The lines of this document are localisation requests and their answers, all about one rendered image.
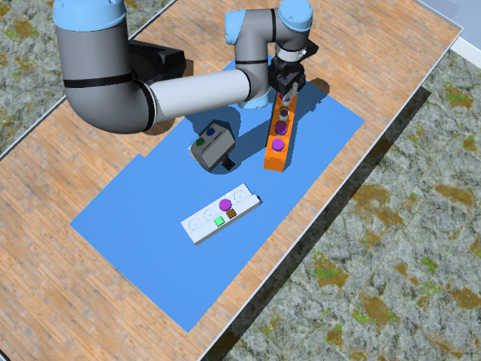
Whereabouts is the blue flat mat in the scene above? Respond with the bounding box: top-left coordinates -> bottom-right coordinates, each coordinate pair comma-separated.
69,80 -> 365,333

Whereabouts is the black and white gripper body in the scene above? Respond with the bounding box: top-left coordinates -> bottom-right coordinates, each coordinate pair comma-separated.
268,53 -> 305,96

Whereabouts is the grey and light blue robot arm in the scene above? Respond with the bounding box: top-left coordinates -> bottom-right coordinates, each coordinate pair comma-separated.
53,0 -> 319,135

